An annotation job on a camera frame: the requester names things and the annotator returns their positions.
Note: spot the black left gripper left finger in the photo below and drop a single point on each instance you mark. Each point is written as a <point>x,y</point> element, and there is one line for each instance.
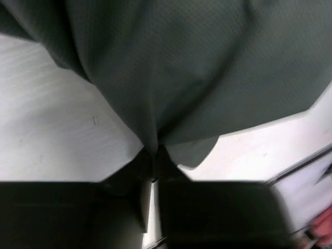
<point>109,214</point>

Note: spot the dark grey t-shirt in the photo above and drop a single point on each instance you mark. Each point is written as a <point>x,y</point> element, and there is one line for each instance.
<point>186,71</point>

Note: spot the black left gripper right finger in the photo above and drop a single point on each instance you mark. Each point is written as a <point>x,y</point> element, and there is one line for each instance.
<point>216,214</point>

